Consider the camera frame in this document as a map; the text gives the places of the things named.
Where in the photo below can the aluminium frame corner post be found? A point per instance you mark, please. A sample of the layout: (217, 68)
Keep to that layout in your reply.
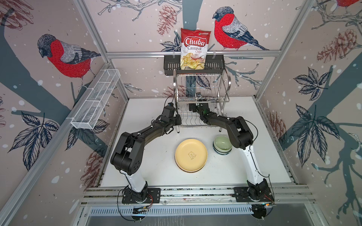
(95, 34)

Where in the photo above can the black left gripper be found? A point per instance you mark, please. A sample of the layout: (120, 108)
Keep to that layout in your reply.
(177, 117)

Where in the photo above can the light green bowl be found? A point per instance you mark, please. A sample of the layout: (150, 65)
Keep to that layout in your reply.
(222, 142)

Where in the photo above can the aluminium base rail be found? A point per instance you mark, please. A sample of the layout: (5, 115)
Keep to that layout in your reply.
(191, 200)

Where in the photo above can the black wall shelf basket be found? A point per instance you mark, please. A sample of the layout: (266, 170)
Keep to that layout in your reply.
(188, 65)

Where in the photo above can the yellow plate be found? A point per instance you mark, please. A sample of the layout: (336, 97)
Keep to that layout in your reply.
(191, 155)

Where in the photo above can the red Chuba chips bag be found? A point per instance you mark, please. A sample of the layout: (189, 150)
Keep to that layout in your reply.
(194, 43)

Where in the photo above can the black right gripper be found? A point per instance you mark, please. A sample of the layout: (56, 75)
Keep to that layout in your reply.
(193, 105)

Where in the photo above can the blue white patterned bowl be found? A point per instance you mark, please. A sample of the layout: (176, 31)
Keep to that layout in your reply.
(222, 152)

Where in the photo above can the white wire mesh basket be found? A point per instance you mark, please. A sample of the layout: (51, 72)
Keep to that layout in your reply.
(92, 108)

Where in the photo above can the silver two-tier dish rack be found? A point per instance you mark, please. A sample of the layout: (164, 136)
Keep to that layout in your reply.
(195, 88)

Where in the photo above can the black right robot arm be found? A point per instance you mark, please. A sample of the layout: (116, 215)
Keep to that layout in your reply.
(242, 138)

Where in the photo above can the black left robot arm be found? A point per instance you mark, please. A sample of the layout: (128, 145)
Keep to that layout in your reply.
(128, 153)

